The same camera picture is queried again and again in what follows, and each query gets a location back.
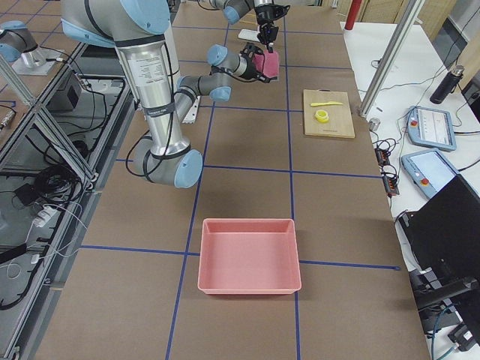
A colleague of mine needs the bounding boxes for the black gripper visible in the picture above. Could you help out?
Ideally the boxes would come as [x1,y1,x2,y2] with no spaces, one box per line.
[254,0,281,53]
[245,55,264,80]

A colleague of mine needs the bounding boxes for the pink grey wiping cloth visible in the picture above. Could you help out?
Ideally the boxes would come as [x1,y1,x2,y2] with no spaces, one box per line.
[252,50,280,83]

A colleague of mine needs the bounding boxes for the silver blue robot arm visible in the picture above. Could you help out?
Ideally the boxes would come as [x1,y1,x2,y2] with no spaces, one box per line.
[61,1,265,188]
[196,0,290,53]

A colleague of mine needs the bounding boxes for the white rectangular plate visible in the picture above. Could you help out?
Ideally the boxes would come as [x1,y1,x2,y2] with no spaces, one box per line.
[238,29,260,42]

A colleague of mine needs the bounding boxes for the yellow lemon slices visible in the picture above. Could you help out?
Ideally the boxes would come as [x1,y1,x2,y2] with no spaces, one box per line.
[314,109,329,124]

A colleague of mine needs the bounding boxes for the yellow plastic knife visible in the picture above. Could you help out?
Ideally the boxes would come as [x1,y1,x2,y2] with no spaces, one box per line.
[309,101,344,107]

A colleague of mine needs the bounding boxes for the bamboo cutting board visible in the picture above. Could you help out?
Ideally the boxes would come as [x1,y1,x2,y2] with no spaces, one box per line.
[303,89,356,139]

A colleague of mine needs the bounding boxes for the red cylinder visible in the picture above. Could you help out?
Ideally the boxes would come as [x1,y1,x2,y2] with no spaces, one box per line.
[344,0,362,31]

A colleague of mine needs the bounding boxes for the pink plastic tray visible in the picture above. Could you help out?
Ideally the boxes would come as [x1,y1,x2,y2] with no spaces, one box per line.
[197,218,302,295]

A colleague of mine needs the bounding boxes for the far teach pendant tablet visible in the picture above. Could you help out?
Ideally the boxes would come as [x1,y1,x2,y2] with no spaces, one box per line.
[406,106,457,152]

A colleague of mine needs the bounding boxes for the teach pendant tablet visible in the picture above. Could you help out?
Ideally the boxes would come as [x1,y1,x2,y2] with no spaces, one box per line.
[406,106,457,152]
[400,148,459,199]

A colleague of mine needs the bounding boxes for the black thermos bottle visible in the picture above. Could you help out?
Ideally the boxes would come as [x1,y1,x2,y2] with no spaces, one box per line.
[430,64,465,104]

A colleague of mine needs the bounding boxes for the near teach pendant tablet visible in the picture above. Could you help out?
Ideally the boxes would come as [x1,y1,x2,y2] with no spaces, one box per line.
[400,148,459,199]

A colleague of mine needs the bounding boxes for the black monitor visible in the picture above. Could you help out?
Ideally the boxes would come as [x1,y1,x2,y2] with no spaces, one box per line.
[399,175,479,280]

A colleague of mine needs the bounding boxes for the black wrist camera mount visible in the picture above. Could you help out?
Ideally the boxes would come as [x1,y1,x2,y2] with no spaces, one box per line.
[240,42,263,61]

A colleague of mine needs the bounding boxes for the aluminium frame post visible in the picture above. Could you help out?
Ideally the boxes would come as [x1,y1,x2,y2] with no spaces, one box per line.
[358,0,425,118]

